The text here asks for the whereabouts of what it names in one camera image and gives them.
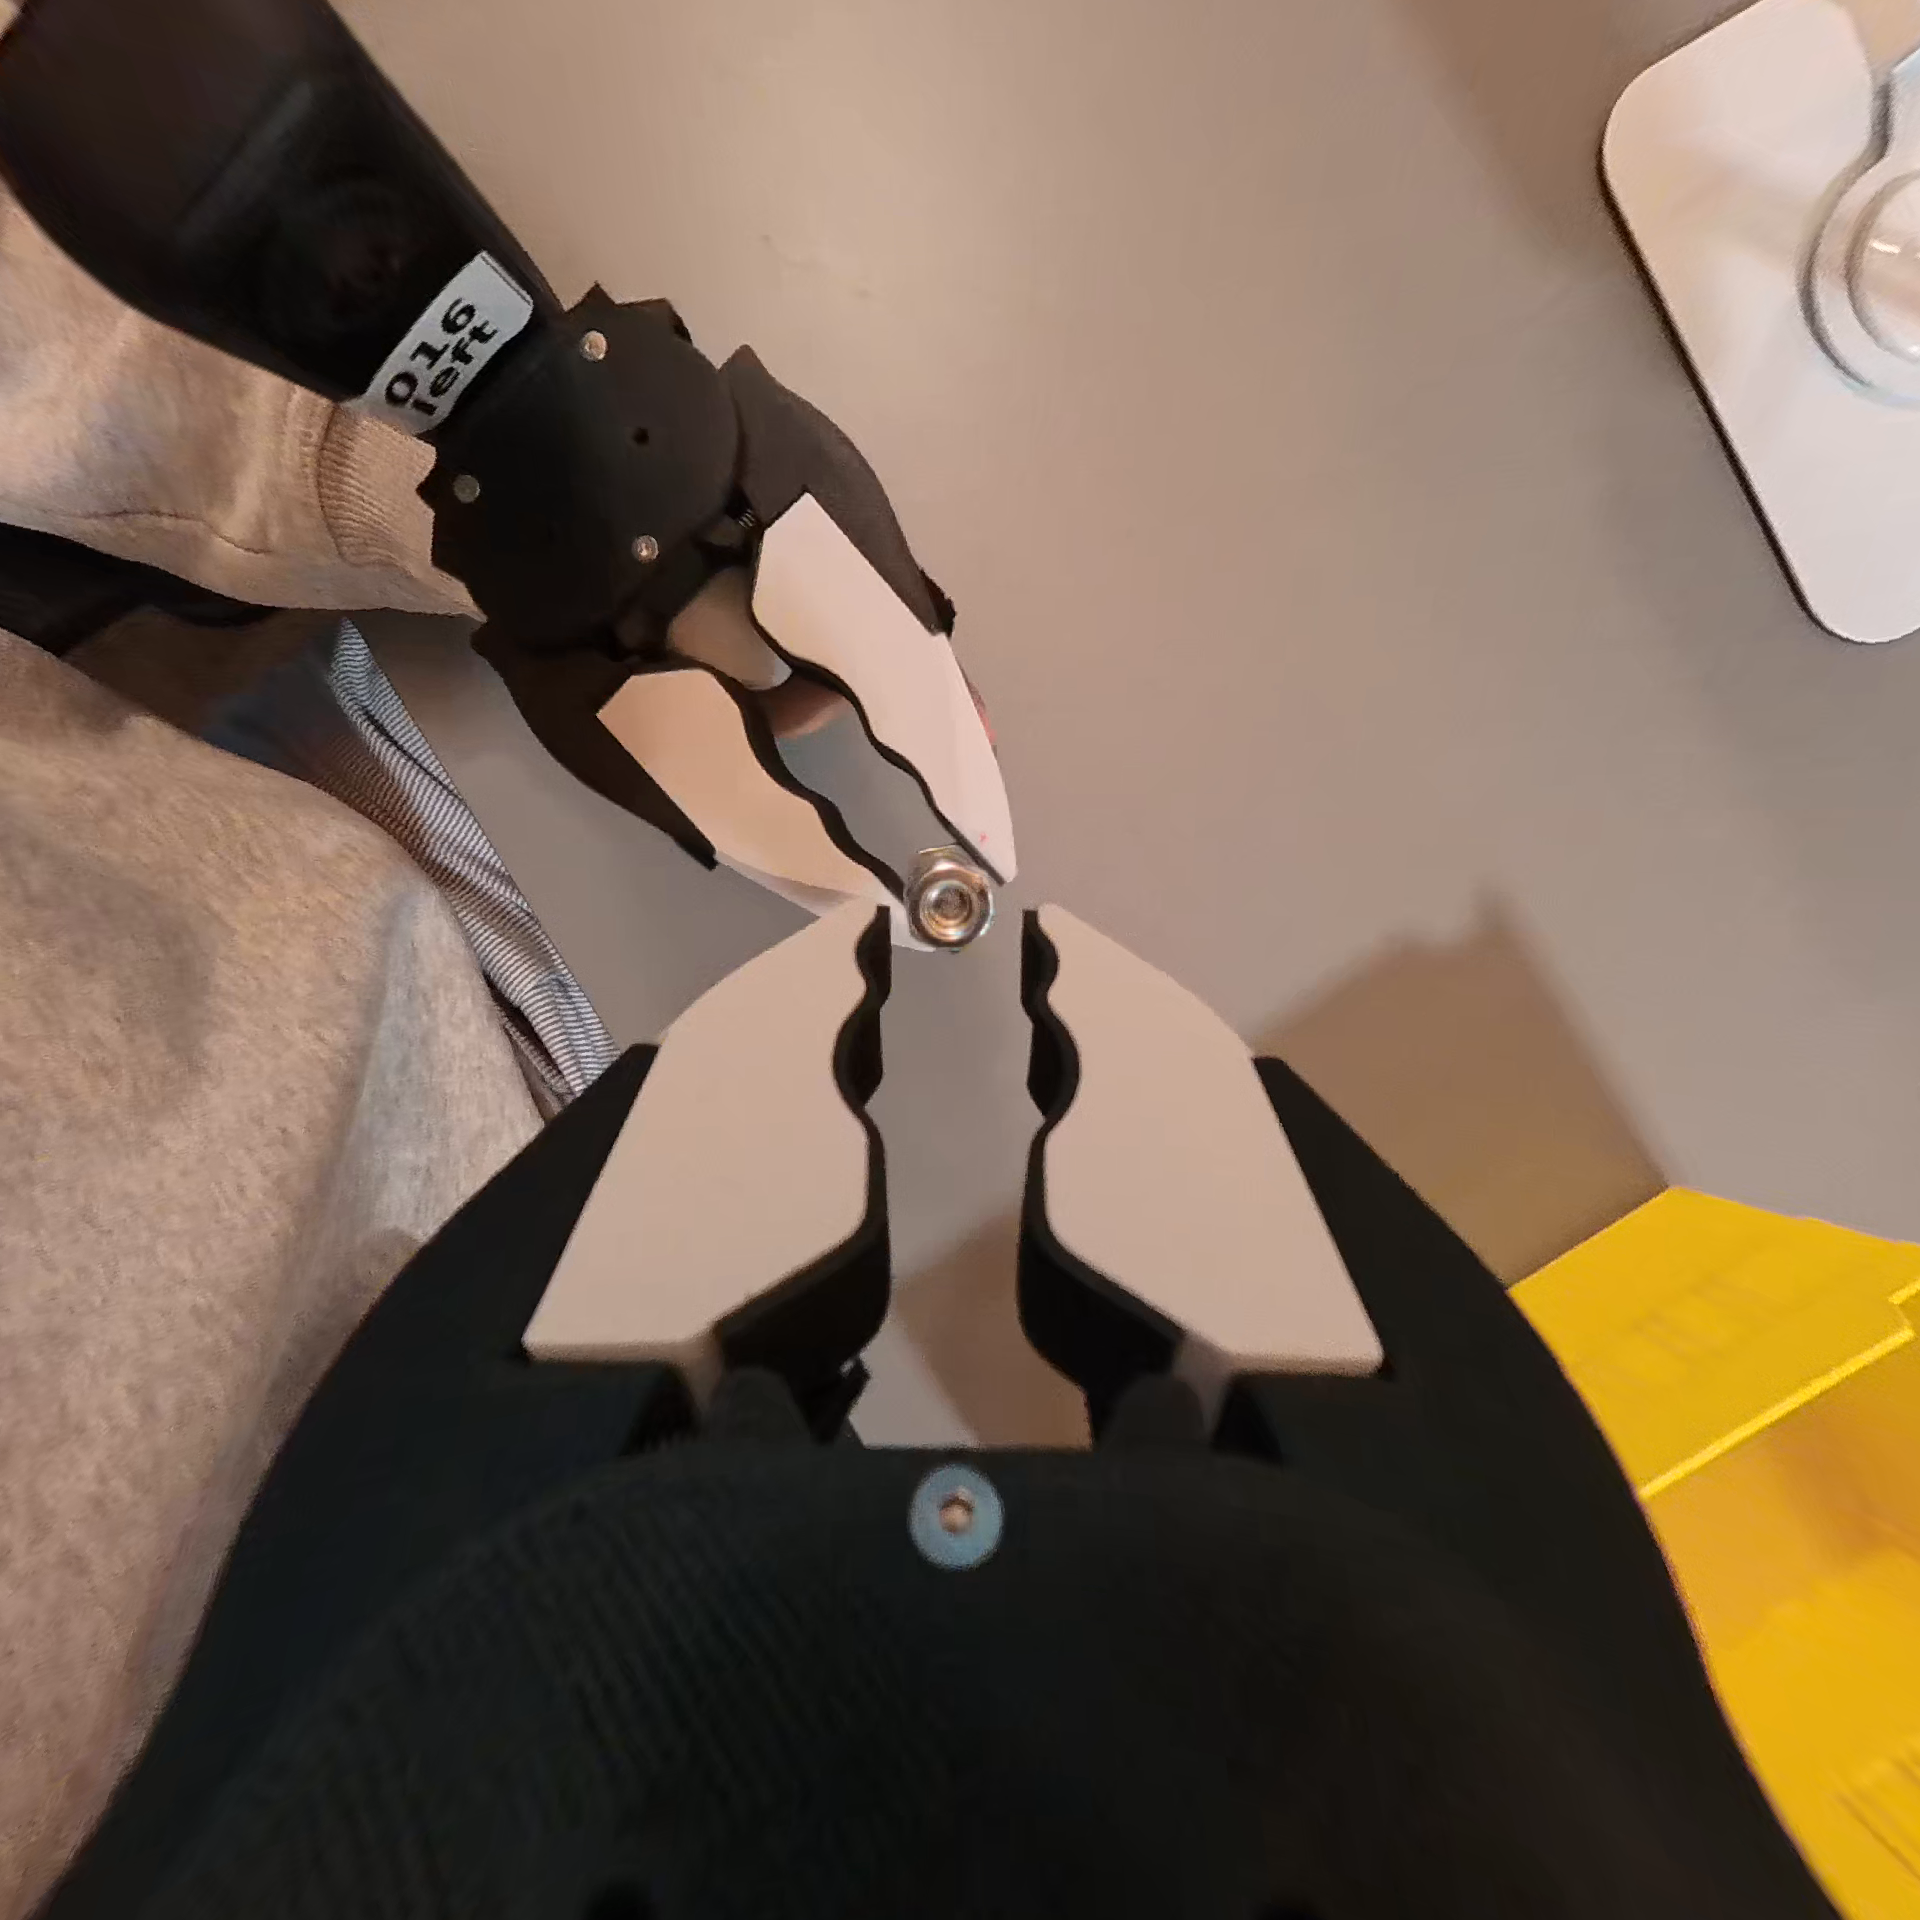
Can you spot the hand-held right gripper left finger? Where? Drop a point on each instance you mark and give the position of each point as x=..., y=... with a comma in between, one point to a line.
x=720, y=1155

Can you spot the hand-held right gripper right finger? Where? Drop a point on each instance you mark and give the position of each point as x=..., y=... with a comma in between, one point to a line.
x=1200, y=1184

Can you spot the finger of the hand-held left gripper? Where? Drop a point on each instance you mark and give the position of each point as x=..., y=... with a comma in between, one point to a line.
x=885, y=644
x=704, y=765

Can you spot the silver bolt with nut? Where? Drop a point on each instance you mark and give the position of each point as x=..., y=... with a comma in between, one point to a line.
x=982, y=901

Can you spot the yellow plastic bin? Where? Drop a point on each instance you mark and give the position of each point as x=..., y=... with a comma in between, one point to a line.
x=1770, y=1350

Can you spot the person's left forearm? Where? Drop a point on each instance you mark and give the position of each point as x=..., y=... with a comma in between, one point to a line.
x=180, y=481

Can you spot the grey desk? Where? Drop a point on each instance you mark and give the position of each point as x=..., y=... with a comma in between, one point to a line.
x=1274, y=451

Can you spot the person's left hand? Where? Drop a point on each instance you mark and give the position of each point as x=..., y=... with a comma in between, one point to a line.
x=811, y=704

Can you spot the striped shirt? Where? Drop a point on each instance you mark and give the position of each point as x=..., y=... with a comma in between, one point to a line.
x=451, y=841

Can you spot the white stand base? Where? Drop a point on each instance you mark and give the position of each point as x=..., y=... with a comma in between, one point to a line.
x=1694, y=225

